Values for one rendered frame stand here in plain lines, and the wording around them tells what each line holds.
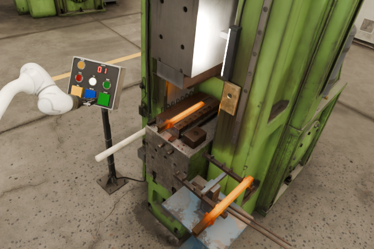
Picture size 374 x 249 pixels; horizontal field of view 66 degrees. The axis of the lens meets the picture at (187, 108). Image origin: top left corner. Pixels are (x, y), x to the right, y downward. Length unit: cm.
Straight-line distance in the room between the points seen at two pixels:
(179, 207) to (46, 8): 529
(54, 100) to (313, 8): 130
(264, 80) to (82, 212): 181
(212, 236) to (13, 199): 180
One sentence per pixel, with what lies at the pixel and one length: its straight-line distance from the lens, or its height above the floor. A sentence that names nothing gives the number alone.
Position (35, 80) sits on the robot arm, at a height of 135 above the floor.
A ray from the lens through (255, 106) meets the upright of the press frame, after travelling 145.
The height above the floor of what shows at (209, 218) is 104.
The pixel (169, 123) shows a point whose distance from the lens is 169.
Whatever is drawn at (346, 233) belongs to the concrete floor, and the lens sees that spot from 285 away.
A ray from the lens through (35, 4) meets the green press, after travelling 627.
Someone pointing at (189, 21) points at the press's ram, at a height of 164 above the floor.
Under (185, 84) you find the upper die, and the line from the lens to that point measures 151.
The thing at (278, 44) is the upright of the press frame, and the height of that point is 162.
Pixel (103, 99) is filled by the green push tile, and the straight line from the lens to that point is 190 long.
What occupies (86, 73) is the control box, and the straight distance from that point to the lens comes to 196.
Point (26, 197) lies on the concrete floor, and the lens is 279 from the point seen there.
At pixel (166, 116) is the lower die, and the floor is 99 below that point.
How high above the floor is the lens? 209
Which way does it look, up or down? 37 degrees down
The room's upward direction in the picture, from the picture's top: 6 degrees clockwise
